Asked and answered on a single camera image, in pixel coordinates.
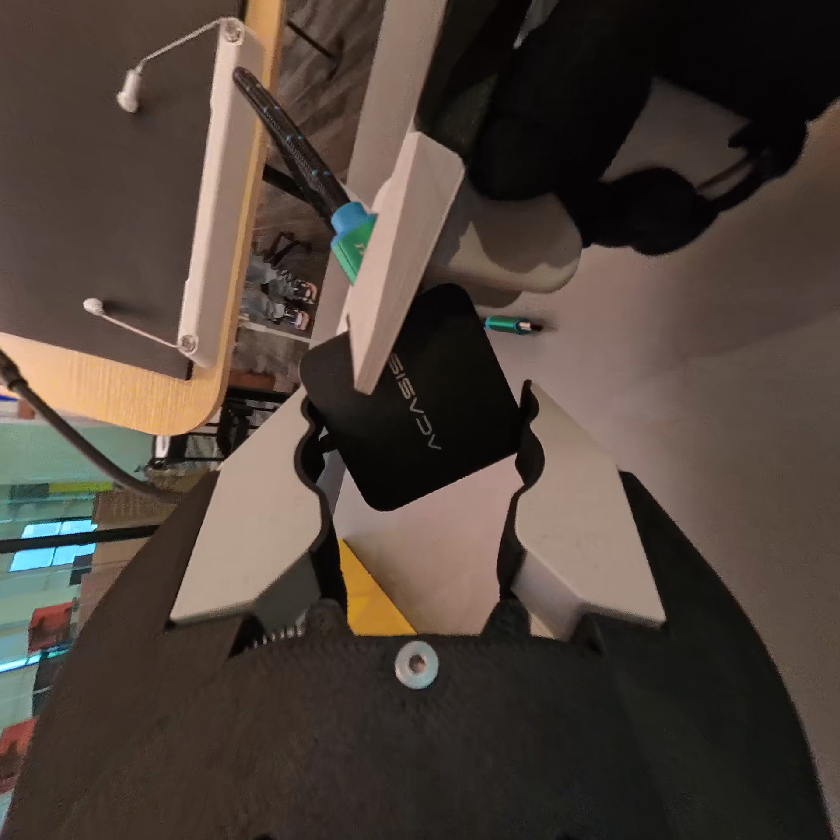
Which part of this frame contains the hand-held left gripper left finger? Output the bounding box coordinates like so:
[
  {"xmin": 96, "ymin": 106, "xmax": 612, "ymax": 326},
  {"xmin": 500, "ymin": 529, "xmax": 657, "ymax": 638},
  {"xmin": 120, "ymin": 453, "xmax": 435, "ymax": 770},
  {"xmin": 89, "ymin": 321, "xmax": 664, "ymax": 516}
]
[{"xmin": 168, "ymin": 394, "xmax": 347, "ymax": 624}]

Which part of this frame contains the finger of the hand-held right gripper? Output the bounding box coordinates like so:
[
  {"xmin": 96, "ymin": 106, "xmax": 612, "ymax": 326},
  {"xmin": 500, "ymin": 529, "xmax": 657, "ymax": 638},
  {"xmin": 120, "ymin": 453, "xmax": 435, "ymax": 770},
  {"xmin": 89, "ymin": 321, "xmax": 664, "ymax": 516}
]
[
  {"xmin": 344, "ymin": 130, "xmax": 467, "ymax": 396},
  {"xmin": 432, "ymin": 189, "xmax": 583, "ymax": 294}
]

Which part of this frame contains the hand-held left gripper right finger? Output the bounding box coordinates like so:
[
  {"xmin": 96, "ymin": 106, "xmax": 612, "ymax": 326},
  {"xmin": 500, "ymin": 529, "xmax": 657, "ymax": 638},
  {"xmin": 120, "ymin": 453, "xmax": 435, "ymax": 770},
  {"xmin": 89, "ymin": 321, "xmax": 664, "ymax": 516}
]
[{"xmin": 495, "ymin": 381, "xmax": 668, "ymax": 641}]

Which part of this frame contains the yellow plastic bin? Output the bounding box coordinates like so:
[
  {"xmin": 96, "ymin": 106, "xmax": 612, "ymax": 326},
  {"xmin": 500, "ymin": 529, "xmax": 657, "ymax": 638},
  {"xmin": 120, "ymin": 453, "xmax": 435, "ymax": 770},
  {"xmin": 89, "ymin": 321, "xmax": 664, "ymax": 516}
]
[{"xmin": 338, "ymin": 538, "xmax": 419, "ymax": 636}]

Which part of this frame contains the black hdmi switch with cable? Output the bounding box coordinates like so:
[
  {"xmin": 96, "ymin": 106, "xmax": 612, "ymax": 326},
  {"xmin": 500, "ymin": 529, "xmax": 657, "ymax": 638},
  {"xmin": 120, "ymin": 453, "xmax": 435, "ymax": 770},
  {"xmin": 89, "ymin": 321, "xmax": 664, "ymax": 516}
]
[{"xmin": 0, "ymin": 283, "xmax": 529, "ymax": 513}]

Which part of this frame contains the white metal board stand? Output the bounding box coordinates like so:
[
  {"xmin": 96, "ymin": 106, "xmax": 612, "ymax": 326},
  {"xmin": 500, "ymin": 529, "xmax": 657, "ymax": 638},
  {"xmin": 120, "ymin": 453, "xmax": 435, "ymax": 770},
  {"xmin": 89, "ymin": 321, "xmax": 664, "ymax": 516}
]
[{"xmin": 82, "ymin": 16, "xmax": 268, "ymax": 370}]

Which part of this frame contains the wood-edged dark board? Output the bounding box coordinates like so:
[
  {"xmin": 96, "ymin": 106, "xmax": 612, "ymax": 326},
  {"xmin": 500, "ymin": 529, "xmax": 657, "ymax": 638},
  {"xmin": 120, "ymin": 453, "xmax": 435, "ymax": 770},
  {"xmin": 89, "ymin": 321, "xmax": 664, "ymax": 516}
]
[{"xmin": 0, "ymin": 0, "xmax": 287, "ymax": 437}]

